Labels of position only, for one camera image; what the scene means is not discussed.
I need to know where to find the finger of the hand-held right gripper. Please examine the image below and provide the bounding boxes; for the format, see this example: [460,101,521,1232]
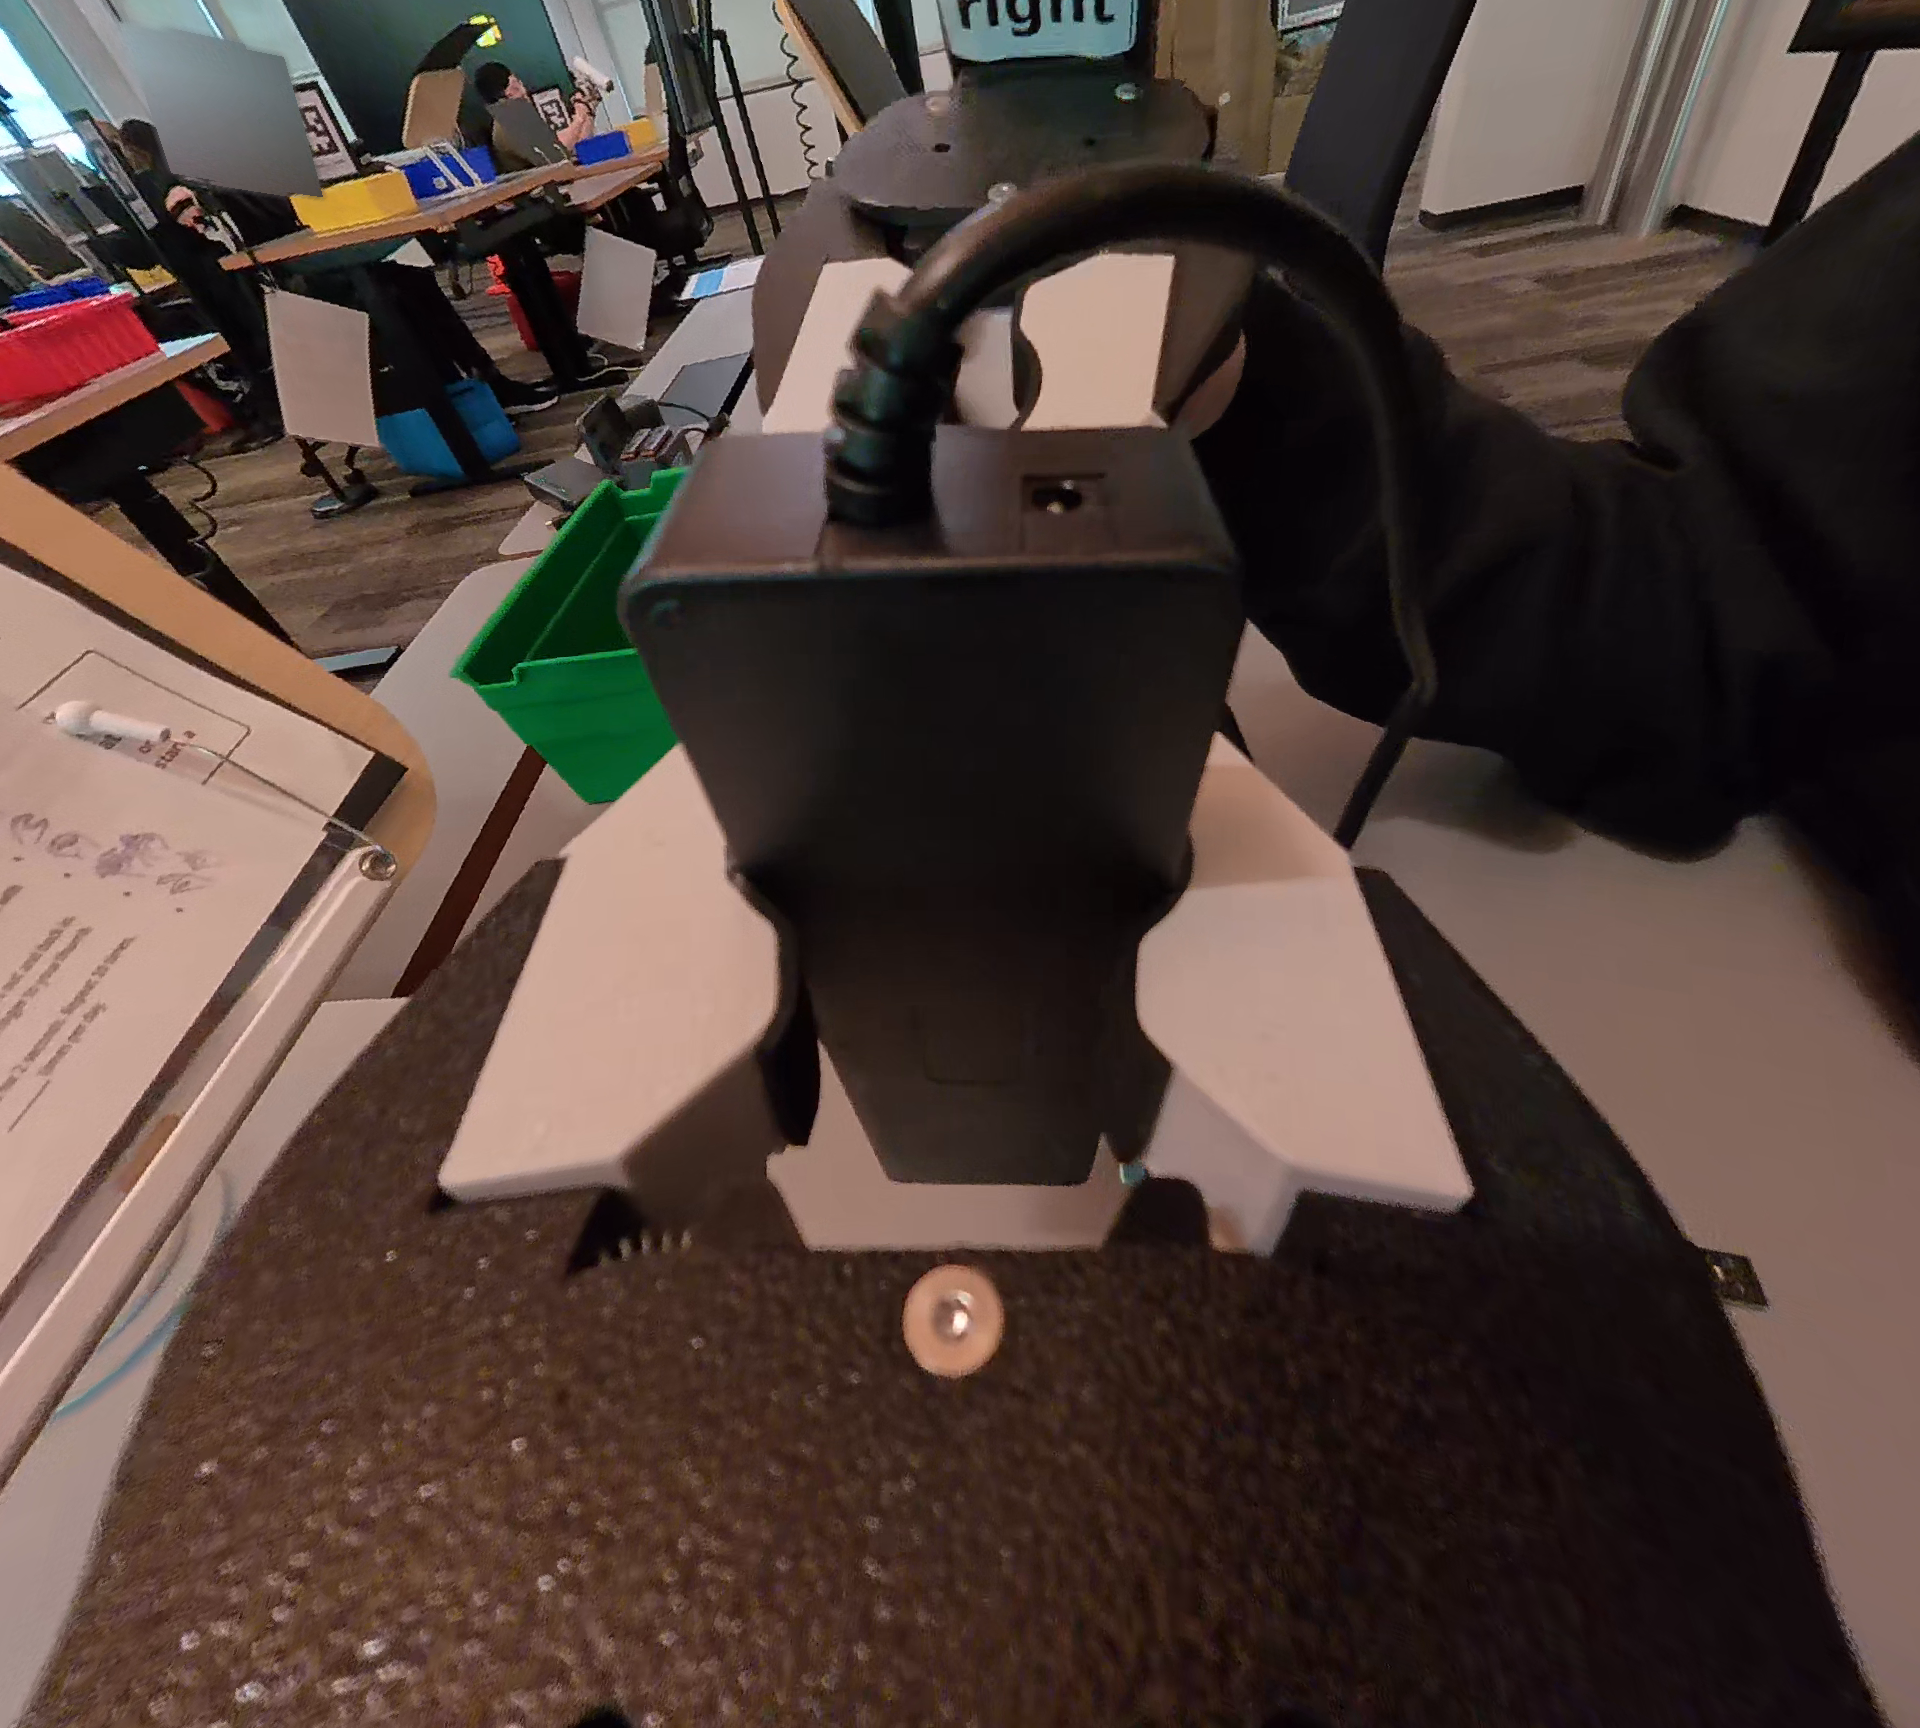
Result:
[1027,253,1182,432]
[759,258,1043,434]

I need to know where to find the instruction sheet display stand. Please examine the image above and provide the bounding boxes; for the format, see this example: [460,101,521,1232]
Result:
[0,460,441,1476]

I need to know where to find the black usb hub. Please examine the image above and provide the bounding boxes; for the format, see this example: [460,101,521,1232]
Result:
[616,424,1246,1185]

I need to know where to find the yellow parts bin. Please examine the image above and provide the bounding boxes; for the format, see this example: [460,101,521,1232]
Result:
[288,170,417,233]

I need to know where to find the red storage bin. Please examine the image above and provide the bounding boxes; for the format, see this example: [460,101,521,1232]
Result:
[0,292,163,403]

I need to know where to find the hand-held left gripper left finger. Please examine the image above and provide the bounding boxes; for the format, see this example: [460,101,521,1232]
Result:
[434,746,825,1205]

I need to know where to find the ribbed black hub cable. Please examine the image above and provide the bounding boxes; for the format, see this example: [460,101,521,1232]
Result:
[821,166,1439,853]

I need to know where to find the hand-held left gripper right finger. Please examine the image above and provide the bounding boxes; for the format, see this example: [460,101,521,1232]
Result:
[1105,734,1472,1253]

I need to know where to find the black desk pad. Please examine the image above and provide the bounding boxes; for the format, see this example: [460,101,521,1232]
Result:
[636,351,751,432]

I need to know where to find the green storage bin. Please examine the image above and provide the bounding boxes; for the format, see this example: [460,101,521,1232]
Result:
[452,467,706,807]

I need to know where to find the blue bag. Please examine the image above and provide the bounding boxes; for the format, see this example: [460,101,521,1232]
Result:
[375,375,521,483]

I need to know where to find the dark desk devices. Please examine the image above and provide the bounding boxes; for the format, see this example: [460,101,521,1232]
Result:
[524,389,706,515]

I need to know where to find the black office chair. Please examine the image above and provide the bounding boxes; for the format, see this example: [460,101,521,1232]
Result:
[1283,0,1547,274]

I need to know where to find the person's right forearm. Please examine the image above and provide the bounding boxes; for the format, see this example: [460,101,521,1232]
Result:
[1199,129,1920,1055]

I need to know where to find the dark partition screen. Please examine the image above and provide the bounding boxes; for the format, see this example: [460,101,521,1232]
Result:
[268,0,578,153]

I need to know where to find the wooden standing desk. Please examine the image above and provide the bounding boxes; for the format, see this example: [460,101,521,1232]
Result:
[0,333,227,462]
[225,146,668,261]

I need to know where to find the black computer monitor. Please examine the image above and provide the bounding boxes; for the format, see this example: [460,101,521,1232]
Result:
[627,0,720,139]

